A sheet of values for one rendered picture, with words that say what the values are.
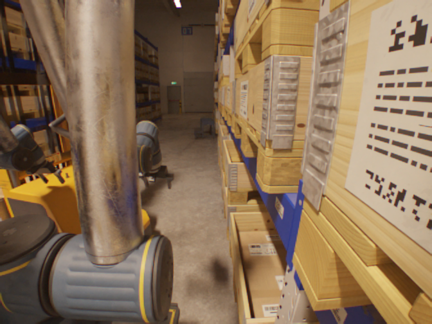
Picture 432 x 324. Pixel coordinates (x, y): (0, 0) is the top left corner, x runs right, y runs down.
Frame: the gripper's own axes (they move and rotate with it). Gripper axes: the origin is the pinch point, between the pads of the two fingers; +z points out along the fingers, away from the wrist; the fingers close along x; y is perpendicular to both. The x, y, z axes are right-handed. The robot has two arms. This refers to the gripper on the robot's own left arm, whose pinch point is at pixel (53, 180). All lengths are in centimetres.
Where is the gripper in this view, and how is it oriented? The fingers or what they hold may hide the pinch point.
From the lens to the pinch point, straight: 156.8
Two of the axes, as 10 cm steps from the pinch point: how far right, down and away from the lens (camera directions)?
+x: -10.0, 0.2, 0.7
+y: 0.4, -6.8, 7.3
